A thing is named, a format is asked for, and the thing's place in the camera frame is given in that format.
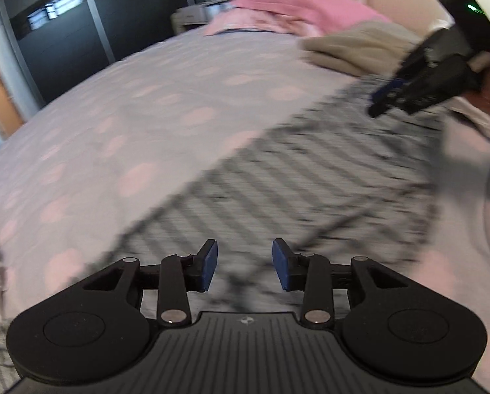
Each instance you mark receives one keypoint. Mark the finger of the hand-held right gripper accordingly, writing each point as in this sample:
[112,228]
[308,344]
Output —
[413,65]
[386,92]

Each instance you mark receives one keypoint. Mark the patterned light pink pillow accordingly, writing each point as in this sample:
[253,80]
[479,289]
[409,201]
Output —
[253,22]

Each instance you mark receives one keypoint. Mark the grey bedspread with pink dots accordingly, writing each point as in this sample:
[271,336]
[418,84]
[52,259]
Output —
[126,123]

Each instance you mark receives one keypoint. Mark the plain pink pillow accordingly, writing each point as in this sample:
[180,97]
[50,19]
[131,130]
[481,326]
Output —
[310,8]

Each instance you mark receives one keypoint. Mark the grey striped pajama top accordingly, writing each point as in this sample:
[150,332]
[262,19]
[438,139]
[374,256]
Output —
[294,180]

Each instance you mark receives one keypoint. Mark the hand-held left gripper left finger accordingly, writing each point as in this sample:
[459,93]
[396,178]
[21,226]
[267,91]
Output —
[209,262]

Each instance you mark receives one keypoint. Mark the white folded garment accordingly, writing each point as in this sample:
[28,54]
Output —
[473,117]

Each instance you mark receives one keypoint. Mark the beige folded garment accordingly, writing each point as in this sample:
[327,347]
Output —
[360,49]

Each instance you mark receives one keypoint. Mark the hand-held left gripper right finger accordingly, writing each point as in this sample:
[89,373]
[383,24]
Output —
[280,263]

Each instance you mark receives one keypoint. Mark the black sliding wardrobe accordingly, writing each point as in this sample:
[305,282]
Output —
[105,28]

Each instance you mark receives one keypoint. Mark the grey bedside cabinet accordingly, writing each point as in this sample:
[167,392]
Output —
[191,16]

